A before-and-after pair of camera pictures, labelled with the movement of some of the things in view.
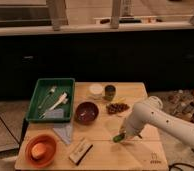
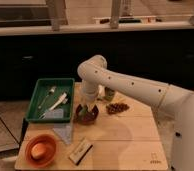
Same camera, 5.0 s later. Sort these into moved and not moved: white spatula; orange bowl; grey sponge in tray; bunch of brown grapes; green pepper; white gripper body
Moved: green pepper; white gripper body
Not moved: grey sponge in tray; bunch of brown grapes; orange bowl; white spatula
